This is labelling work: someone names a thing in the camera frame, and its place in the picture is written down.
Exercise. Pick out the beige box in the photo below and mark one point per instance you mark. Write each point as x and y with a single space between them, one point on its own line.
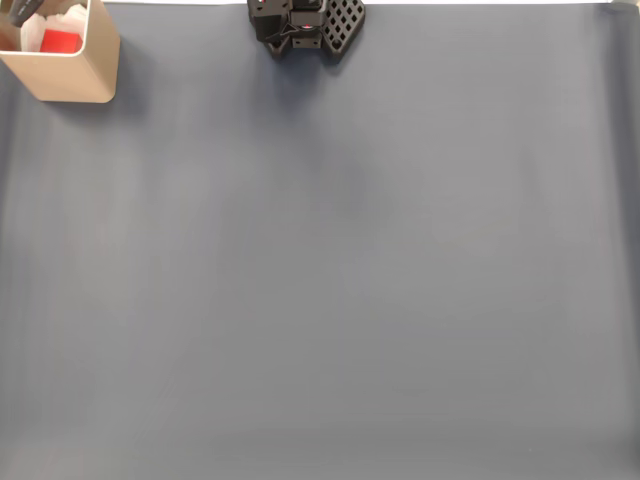
75 75

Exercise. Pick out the dark blue-grey table mat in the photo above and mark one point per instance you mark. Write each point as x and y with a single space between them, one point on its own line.
350 250

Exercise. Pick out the red cube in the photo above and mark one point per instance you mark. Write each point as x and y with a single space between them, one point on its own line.
60 41

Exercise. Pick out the white foam padding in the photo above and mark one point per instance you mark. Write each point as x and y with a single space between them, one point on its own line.
32 35

